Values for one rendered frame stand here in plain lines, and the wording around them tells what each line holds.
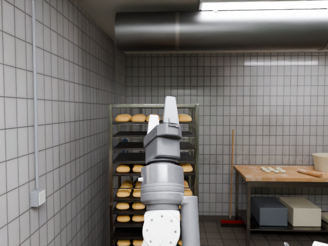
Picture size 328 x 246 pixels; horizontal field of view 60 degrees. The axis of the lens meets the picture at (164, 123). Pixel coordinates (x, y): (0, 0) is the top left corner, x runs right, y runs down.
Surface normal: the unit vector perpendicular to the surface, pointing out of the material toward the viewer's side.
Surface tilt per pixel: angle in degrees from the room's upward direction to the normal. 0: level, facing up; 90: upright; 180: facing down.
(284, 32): 113
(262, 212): 90
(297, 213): 90
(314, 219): 90
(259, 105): 90
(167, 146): 68
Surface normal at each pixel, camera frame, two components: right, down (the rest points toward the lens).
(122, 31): -0.04, 0.28
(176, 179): 0.60, -0.29
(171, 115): 0.36, -0.34
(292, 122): -0.05, 0.04
